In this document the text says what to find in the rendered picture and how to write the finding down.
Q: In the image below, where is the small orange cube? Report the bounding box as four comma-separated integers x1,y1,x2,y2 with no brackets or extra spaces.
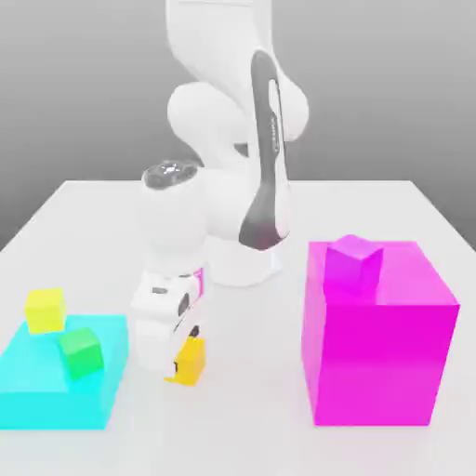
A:
163,334,206,388

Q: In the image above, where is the large cyan box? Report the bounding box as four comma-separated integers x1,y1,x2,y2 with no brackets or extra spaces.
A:
0,314,130,431

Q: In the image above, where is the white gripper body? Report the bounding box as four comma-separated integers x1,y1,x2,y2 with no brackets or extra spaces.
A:
134,297,205,373

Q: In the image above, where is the small purple cube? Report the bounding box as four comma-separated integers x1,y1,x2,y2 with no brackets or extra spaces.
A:
322,233,384,298

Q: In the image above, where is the large magenta box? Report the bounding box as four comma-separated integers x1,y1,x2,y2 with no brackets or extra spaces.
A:
301,240,461,428

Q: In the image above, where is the small yellow cube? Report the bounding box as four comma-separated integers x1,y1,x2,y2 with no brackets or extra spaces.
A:
24,286,68,335

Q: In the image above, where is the small green cube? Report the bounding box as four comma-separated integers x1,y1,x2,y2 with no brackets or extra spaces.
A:
58,326,104,381

